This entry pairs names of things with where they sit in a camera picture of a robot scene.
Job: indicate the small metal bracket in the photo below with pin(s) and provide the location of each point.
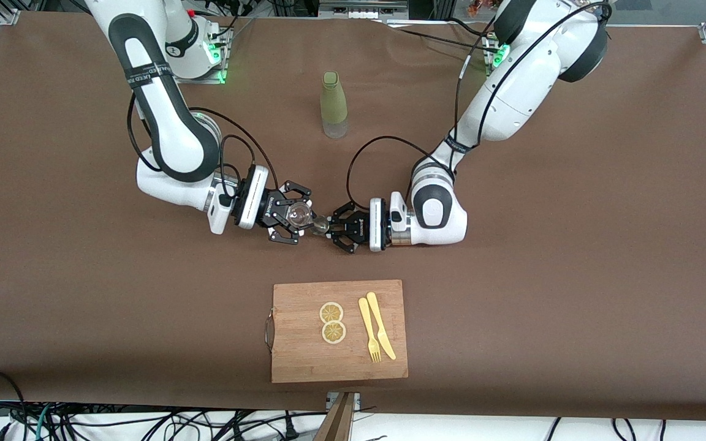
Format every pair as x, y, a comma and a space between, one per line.
356, 399

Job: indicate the lemon slice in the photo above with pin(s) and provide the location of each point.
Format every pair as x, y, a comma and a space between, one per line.
331, 312
333, 332

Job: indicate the brown table cover sheet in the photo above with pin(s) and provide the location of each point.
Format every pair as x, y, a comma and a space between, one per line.
573, 306

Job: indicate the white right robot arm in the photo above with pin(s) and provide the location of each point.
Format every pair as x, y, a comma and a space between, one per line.
163, 110

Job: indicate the green bottle with clear base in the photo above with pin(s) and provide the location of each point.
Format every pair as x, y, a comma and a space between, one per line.
333, 101

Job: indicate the yellow plastic knife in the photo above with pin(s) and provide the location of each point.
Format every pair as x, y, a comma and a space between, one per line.
379, 321

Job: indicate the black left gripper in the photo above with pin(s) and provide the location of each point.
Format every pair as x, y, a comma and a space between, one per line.
358, 231

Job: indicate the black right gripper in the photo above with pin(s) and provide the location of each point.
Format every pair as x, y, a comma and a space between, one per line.
268, 209

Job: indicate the yellow plastic fork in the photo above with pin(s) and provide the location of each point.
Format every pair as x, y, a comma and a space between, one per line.
367, 324

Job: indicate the wooden cutting board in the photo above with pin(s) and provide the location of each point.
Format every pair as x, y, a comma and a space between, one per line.
298, 355

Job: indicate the wooden beam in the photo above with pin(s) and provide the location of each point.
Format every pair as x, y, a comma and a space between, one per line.
336, 422

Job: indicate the steel double jigger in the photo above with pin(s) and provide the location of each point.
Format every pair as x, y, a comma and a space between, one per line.
321, 226

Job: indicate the small clear glass cup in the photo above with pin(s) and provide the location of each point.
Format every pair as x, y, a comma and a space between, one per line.
299, 215

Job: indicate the grey metal equipment box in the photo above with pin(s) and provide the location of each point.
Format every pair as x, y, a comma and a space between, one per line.
359, 7

